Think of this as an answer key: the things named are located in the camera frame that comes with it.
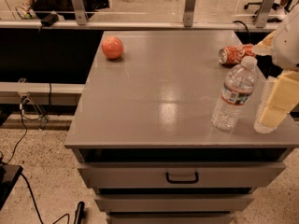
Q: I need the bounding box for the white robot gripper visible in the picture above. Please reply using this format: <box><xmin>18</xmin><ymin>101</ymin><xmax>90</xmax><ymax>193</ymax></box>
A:
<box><xmin>252</xmin><ymin>5</ymin><xmax>299</xmax><ymax>133</ymax></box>

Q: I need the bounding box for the clear plastic water bottle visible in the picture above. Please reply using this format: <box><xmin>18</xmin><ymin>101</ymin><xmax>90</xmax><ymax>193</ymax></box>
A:
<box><xmin>211</xmin><ymin>56</ymin><xmax>258</xmax><ymax>132</ymax></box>

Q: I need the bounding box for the crushed red soda can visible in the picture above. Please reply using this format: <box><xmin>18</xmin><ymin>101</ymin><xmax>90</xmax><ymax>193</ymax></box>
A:
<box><xmin>219</xmin><ymin>44</ymin><xmax>255</xmax><ymax>66</ymax></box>

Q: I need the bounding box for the grey drawer cabinet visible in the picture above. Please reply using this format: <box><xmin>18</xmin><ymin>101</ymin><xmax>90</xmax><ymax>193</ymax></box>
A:
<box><xmin>65</xmin><ymin>30</ymin><xmax>298</xmax><ymax>224</ymax></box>

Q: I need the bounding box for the red apple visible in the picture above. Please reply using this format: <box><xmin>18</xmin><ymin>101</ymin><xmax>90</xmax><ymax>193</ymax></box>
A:
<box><xmin>101</xmin><ymin>36</ymin><xmax>123</xmax><ymax>60</ymax></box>

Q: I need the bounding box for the person in background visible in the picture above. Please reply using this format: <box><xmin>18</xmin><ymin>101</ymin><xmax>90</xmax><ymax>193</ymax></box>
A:
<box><xmin>28</xmin><ymin>0</ymin><xmax>109</xmax><ymax>20</ymax></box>

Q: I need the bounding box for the black power adapter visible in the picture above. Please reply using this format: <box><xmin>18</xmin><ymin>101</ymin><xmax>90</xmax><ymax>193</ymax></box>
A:
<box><xmin>41</xmin><ymin>13</ymin><xmax>59</xmax><ymax>27</ymax></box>

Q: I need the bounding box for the black cylindrical object on floor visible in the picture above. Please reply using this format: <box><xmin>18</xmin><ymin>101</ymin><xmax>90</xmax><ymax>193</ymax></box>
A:
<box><xmin>73</xmin><ymin>202</ymin><xmax>85</xmax><ymax>224</ymax></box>

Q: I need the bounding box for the snack bag on desk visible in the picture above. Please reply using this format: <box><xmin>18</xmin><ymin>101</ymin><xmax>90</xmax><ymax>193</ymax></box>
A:
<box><xmin>15</xmin><ymin>2</ymin><xmax>35</xmax><ymax>20</ymax></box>

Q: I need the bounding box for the black box at left edge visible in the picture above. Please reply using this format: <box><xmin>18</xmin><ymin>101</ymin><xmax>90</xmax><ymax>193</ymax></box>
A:
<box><xmin>0</xmin><ymin>164</ymin><xmax>22</xmax><ymax>210</ymax></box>

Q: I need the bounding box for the metal bracket right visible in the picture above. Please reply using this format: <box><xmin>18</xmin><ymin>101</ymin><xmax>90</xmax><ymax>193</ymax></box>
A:
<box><xmin>253</xmin><ymin>0</ymin><xmax>275</xmax><ymax>28</ymax></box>

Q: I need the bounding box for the metal bracket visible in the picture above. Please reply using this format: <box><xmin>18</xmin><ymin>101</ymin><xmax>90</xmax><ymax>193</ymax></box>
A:
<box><xmin>71</xmin><ymin>0</ymin><xmax>88</xmax><ymax>25</ymax></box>
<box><xmin>183</xmin><ymin>0</ymin><xmax>196</xmax><ymax>27</ymax></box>
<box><xmin>253</xmin><ymin>0</ymin><xmax>275</xmax><ymax>28</ymax></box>

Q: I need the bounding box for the metal bracket middle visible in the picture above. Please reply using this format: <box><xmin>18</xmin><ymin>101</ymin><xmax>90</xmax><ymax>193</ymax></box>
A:
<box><xmin>183</xmin><ymin>0</ymin><xmax>196</xmax><ymax>27</ymax></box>

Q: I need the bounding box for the black drawer handle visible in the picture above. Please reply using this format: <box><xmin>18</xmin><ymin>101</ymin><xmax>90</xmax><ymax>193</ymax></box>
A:
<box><xmin>165</xmin><ymin>172</ymin><xmax>199</xmax><ymax>185</ymax></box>

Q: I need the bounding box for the metal bracket left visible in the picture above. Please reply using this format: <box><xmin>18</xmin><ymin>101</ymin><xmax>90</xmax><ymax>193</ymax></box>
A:
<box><xmin>71</xmin><ymin>0</ymin><xmax>88</xmax><ymax>25</ymax></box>

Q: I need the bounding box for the black cable on floor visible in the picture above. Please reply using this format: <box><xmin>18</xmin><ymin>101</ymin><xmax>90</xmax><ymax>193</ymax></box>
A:
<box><xmin>0</xmin><ymin>82</ymin><xmax>71</xmax><ymax>224</ymax></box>

